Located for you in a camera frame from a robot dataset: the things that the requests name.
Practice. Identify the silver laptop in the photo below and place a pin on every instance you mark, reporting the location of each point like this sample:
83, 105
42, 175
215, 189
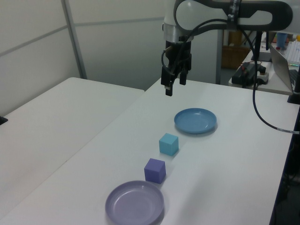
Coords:
280, 68

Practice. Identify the grey partition post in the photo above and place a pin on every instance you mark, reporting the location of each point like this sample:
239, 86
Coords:
220, 58

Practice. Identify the cyan foam cube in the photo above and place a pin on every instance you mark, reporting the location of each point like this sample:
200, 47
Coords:
167, 146

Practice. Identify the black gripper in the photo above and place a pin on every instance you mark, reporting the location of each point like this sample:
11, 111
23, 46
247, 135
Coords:
179, 57

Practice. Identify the purple foam cube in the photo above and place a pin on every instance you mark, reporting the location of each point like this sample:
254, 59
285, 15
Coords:
153, 173

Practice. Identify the brown cardboard panel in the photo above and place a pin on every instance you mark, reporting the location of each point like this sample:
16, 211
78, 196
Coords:
234, 38

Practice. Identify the black electronics box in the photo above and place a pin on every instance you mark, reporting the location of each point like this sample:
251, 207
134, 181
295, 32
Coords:
241, 75

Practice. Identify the brown cardboard box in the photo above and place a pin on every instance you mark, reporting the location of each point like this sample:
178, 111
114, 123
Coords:
234, 57

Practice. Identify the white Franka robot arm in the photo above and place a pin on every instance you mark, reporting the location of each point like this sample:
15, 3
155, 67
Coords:
199, 14

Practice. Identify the purple plastic plate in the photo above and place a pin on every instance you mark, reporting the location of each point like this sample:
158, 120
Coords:
134, 204

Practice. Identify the blue plastic plate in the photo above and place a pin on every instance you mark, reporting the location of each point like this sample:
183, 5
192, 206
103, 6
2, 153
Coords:
195, 122

